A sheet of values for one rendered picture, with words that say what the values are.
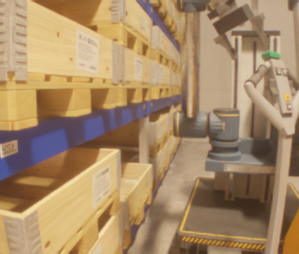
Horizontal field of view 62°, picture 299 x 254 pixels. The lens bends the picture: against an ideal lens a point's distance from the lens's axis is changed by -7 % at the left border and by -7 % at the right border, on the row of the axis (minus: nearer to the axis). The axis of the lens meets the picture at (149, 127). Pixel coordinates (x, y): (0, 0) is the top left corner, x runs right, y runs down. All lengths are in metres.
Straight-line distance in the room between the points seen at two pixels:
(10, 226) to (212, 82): 5.97
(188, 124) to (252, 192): 0.90
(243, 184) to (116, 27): 1.64
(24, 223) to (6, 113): 0.28
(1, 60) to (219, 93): 5.96
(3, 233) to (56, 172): 0.84
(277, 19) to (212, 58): 1.78
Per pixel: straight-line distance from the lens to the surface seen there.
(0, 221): 0.81
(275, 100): 1.02
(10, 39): 0.70
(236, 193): 2.41
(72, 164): 1.53
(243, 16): 0.91
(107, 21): 1.55
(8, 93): 0.70
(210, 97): 6.43
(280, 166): 1.06
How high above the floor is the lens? 1.28
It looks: 8 degrees down
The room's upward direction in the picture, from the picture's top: straight up
